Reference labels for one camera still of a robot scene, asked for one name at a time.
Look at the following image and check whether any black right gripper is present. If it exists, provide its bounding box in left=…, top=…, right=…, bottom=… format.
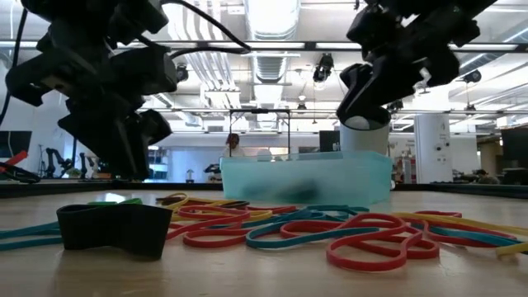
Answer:
left=337, top=20, right=482, bottom=112

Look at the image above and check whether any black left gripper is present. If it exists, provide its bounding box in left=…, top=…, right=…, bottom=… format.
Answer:
left=6, top=51, right=173, bottom=179

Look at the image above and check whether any green rubber band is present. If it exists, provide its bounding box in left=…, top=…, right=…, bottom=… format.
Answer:
left=87, top=197, right=144, bottom=207

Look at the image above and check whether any yellow rubber band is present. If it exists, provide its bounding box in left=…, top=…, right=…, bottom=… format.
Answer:
left=391, top=210, right=528, bottom=237
left=168, top=200, right=274, bottom=223
left=494, top=241, right=528, bottom=260
left=155, top=191, right=232, bottom=207

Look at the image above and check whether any black wide rubber band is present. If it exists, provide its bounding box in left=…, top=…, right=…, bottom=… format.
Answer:
left=56, top=203, right=174, bottom=261

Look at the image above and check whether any red rubber band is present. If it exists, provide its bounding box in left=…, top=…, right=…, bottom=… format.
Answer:
left=166, top=212, right=409, bottom=249
left=406, top=210, right=517, bottom=248
left=176, top=205, right=299, bottom=221
left=325, top=212, right=441, bottom=273

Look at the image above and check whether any purple rubber band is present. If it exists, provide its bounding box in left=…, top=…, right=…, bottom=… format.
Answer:
left=155, top=196, right=252, bottom=210

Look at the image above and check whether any green translucent plastic bin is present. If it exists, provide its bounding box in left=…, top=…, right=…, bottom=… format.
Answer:
left=219, top=150, right=394, bottom=207

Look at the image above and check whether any blue storage shelf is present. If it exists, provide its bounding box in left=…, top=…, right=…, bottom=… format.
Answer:
left=148, top=146, right=170, bottom=181

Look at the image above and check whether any white ball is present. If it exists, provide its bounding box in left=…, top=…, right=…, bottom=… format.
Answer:
left=345, top=115, right=371, bottom=131

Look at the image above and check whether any white cup with black inside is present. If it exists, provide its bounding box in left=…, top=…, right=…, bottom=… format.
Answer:
left=338, top=107, right=392, bottom=157

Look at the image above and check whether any black monitor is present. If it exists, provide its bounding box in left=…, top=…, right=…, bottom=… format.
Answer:
left=0, top=130, right=33, bottom=159
left=500, top=127, right=528, bottom=186
left=318, top=130, right=342, bottom=153

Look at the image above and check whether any white column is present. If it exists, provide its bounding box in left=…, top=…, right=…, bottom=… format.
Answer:
left=413, top=113, right=454, bottom=185

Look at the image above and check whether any person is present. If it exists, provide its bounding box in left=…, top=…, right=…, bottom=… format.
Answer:
left=474, top=168, right=500, bottom=185
left=224, top=132, right=245, bottom=158

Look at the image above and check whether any black overhead camera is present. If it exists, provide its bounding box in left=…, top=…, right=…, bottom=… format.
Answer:
left=312, top=52, right=335, bottom=83

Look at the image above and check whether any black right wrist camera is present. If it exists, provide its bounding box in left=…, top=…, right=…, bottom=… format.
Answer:
left=348, top=3, right=395, bottom=51

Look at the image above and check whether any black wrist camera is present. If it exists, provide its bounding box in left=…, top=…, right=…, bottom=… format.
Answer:
left=348, top=3, right=395, bottom=51
left=109, top=43, right=179, bottom=97

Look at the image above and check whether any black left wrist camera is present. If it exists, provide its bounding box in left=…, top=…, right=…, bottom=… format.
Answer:
left=109, top=43, right=179, bottom=97

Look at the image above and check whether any silver ventilation duct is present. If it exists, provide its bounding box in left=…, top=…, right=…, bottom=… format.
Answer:
left=243, top=0, right=302, bottom=108

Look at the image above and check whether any black loop cable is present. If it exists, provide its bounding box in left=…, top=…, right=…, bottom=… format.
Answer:
left=0, top=163, right=42, bottom=185

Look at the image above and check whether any red strap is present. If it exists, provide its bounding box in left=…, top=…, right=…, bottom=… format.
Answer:
left=0, top=150, right=29, bottom=174

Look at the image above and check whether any black camera cable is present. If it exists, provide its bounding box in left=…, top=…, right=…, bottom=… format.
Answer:
left=160, top=0, right=252, bottom=59

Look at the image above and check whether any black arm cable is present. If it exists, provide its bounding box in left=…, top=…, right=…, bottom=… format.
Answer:
left=0, top=7, right=29, bottom=125

